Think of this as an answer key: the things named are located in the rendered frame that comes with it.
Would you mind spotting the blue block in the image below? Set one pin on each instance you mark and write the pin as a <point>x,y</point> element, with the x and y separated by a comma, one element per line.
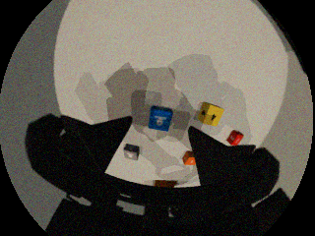
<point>160,118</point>

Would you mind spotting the yellow block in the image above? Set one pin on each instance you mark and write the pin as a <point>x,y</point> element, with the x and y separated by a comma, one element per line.
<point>210,114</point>

